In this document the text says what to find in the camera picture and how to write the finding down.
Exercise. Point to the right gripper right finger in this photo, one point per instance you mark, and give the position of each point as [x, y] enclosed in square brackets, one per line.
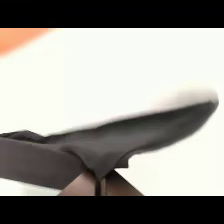
[118, 186]

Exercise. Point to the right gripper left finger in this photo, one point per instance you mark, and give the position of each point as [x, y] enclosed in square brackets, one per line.
[81, 186]

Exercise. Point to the dark grey garment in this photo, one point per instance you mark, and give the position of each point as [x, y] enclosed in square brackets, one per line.
[140, 140]

